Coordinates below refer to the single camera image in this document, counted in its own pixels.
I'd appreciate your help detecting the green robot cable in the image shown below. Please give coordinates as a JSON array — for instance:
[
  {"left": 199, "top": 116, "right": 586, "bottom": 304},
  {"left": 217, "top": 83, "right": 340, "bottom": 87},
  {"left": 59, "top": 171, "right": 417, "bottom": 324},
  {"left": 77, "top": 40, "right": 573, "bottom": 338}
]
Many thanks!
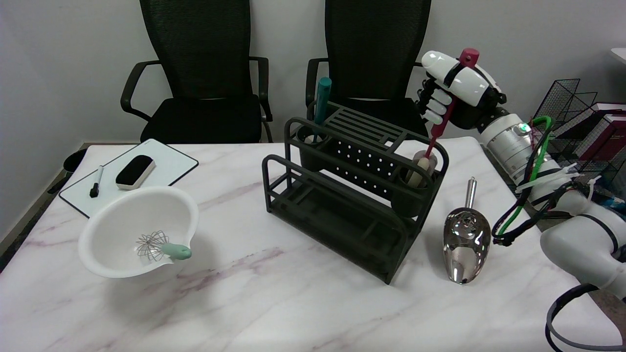
[{"left": 496, "top": 116, "right": 553, "bottom": 238}]

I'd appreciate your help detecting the dark kitchen storage rack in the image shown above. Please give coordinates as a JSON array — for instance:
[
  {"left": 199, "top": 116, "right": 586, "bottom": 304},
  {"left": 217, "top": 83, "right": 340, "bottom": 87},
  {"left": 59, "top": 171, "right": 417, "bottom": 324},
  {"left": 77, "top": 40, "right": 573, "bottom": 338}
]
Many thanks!
[{"left": 262, "top": 102, "right": 449, "bottom": 285}]

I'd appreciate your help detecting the small whiteboard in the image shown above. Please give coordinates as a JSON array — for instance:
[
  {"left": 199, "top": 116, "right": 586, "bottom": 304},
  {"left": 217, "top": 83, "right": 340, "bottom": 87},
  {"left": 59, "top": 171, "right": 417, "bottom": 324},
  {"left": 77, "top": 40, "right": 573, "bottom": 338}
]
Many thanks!
[{"left": 59, "top": 138, "right": 200, "bottom": 219}]

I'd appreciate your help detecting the black whiteboard eraser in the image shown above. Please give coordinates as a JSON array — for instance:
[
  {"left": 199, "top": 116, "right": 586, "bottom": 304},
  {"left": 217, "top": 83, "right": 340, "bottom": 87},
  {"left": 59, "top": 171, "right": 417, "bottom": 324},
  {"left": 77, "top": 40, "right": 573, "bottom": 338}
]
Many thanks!
[{"left": 115, "top": 155, "right": 157, "bottom": 191}]

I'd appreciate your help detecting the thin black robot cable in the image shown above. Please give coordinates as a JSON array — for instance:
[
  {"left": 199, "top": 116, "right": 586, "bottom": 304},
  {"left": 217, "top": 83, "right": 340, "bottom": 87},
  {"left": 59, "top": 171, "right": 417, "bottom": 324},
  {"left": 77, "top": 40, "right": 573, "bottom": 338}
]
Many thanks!
[{"left": 492, "top": 125, "right": 587, "bottom": 246}]

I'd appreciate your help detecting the whisk with mint handle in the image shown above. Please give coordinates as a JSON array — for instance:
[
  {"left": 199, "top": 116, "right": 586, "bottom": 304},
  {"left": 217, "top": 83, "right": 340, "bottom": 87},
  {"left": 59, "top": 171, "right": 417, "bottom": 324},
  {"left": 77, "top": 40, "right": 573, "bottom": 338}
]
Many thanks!
[{"left": 135, "top": 231, "right": 193, "bottom": 263}]

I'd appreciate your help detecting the black mesh office chair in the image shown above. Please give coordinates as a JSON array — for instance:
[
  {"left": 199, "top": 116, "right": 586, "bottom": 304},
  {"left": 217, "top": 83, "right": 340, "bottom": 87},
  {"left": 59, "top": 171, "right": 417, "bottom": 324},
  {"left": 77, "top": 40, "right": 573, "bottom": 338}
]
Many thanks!
[
  {"left": 306, "top": 0, "right": 446, "bottom": 138},
  {"left": 121, "top": 0, "right": 273, "bottom": 144}
]

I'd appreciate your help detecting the black round floor object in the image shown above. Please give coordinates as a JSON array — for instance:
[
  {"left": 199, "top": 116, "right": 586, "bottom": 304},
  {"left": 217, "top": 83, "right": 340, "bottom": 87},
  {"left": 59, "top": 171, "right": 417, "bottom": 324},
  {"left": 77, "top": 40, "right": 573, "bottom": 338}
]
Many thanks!
[{"left": 63, "top": 148, "right": 89, "bottom": 176}]

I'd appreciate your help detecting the teal handled brush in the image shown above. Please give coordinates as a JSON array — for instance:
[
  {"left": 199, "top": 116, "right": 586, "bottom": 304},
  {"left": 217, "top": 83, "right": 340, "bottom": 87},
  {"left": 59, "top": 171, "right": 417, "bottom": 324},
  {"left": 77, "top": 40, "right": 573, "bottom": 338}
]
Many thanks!
[{"left": 313, "top": 77, "right": 332, "bottom": 142}]

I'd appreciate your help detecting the white mixing bowl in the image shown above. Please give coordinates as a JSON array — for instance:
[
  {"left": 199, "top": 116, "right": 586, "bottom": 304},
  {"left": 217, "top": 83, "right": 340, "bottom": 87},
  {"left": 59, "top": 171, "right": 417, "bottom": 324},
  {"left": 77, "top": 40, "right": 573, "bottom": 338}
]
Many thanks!
[{"left": 78, "top": 186, "right": 200, "bottom": 279}]

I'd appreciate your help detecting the pink sponge bottle brush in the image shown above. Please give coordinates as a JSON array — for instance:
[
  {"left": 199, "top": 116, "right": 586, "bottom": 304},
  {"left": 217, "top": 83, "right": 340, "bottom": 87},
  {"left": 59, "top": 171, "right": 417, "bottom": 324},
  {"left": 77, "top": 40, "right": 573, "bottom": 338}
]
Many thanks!
[{"left": 407, "top": 48, "right": 480, "bottom": 188}]

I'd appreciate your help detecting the shiny metal scoop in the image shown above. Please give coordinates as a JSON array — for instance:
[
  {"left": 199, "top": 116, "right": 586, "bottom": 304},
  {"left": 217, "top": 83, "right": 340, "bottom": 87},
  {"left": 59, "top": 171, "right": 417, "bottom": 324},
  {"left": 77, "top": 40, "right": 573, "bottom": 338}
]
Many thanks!
[{"left": 443, "top": 177, "right": 491, "bottom": 285}]

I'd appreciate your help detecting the maroon book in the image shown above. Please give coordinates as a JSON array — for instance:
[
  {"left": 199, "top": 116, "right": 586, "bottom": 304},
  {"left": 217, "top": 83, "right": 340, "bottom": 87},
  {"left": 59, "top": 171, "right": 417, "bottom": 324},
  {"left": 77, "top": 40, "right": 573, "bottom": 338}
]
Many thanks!
[{"left": 577, "top": 110, "right": 626, "bottom": 163}]

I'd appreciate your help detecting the black wire magazine rack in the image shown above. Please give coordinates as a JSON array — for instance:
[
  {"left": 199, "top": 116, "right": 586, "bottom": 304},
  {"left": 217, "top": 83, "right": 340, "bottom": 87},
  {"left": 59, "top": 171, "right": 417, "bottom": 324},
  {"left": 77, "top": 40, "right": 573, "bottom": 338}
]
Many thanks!
[{"left": 509, "top": 78, "right": 626, "bottom": 219}]

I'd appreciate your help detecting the thick black cable loop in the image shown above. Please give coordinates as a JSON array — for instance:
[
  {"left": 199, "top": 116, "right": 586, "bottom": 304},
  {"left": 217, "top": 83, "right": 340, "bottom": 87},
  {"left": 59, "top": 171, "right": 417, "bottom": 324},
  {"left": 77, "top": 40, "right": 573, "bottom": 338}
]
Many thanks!
[{"left": 545, "top": 283, "right": 626, "bottom": 352}]

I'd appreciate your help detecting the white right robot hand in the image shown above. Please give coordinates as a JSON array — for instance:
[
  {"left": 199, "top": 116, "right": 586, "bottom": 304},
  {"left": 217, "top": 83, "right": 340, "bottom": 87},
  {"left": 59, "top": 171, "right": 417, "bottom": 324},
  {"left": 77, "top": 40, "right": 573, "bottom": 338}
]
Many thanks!
[{"left": 416, "top": 49, "right": 507, "bottom": 130}]

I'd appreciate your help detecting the black marker pen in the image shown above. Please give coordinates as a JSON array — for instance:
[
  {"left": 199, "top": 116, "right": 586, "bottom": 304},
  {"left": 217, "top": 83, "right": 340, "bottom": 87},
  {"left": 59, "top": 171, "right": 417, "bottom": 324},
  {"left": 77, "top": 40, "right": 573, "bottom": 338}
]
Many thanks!
[{"left": 89, "top": 166, "right": 105, "bottom": 198}]

